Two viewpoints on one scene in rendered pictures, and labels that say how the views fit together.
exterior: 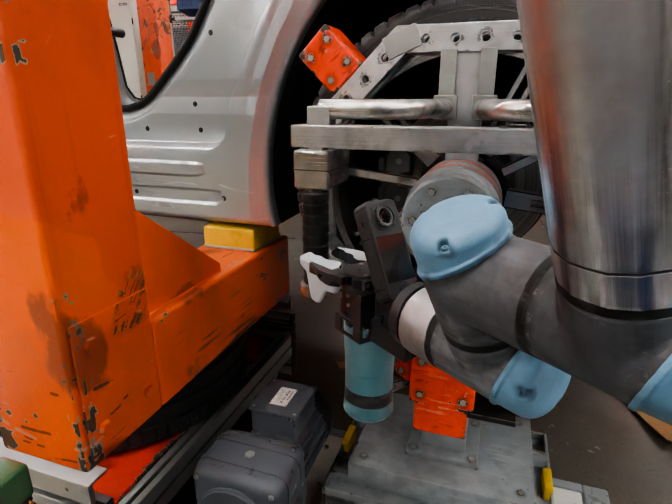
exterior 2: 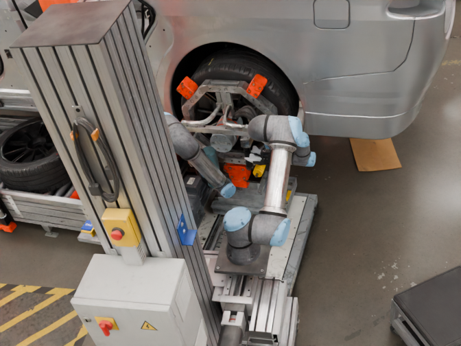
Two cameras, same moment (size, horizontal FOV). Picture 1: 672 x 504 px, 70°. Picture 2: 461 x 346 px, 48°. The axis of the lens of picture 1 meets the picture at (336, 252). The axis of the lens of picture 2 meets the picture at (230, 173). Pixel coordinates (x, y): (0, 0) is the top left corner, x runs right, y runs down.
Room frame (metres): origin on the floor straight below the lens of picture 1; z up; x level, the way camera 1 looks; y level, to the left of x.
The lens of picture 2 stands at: (-1.60, -0.44, 2.56)
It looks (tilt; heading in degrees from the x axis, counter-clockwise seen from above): 41 degrees down; 7
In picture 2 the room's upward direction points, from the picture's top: 11 degrees counter-clockwise
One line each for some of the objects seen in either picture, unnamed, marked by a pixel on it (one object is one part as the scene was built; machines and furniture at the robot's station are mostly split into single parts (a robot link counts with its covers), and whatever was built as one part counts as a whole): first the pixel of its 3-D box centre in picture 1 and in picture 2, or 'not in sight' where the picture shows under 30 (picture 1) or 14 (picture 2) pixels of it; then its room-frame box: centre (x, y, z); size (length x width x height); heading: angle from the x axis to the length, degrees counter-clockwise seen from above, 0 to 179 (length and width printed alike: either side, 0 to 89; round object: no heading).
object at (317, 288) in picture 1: (316, 280); not in sight; (0.58, 0.03, 0.79); 0.09 x 0.03 x 0.06; 45
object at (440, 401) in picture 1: (445, 374); (241, 168); (0.83, -0.22, 0.48); 0.16 x 0.12 x 0.17; 161
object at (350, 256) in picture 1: (354, 272); not in sight; (0.62, -0.03, 0.78); 0.09 x 0.03 x 0.06; 22
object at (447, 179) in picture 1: (454, 207); (227, 132); (0.73, -0.19, 0.85); 0.21 x 0.14 x 0.14; 161
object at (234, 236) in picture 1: (242, 231); not in sight; (1.11, 0.23, 0.71); 0.14 x 0.14 x 0.05; 71
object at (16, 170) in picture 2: not in sight; (41, 152); (1.39, 1.26, 0.39); 0.66 x 0.66 x 0.24
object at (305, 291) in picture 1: (315, 240); not in sight; (0.63, 0.03, 0.83); 0.04 x 0.04 x 0.16
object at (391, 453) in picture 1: (447, 405); (251, 174); (0.96, -0.26, 0.32); 0.40 x 0.30 x 0.28; 71
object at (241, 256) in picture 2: not in sight; (242, 244); (-0.11, -0.25, 0.87); 0.15 x 0.15 x 0.10
